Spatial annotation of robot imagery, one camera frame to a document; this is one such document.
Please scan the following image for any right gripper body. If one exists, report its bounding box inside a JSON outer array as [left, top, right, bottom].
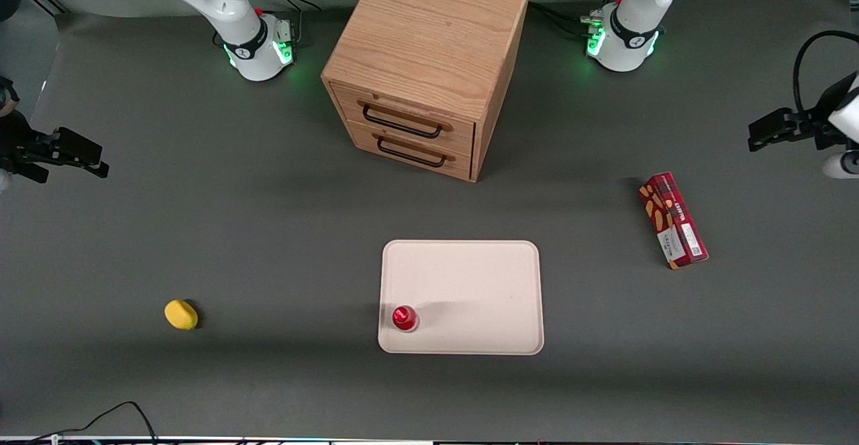
[[0, 77, 34, 158]]

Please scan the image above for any red cookie box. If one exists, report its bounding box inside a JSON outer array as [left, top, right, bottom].
[[638, 172, 710, 270]]

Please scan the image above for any beige plastic tray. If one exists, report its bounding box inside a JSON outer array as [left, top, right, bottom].
[[378, 240, 545, 356]]

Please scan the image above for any yellow sponge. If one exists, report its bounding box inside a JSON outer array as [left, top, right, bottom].
[[164, 299, 200, 331]]

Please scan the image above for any wooden drawer cabinet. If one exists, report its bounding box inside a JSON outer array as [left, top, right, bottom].
[[321, 0, 532, 183]]

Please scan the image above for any small red cup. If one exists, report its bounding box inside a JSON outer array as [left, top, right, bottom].
[[392, 305, 421, 333]]

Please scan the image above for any black left arm wrist cable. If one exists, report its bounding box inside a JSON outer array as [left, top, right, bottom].
[[793, 30, 859, 120]]

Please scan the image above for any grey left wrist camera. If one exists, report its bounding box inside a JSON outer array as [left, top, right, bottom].
[[823, 151, 859, 179]]

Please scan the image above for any black left arm base cable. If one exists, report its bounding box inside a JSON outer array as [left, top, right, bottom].
[[528, 0, 628, 38]]

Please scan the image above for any black cable at table edge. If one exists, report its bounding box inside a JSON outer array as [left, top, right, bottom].
[[26, 401, 159, 445]]

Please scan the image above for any long black drawer handle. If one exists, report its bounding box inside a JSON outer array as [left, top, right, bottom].
[[357, 99, 454, 140]]

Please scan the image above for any wooden drawer with long handle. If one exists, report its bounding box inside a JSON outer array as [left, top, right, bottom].
[[330, 82, 476, 158]]

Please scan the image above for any wooden drawer with short handle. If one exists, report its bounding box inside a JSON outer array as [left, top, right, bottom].
[[345, 120, 474, 181]]

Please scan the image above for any short black drawer handle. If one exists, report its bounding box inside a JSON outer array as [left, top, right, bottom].
[[370, 131, 456, 168]]

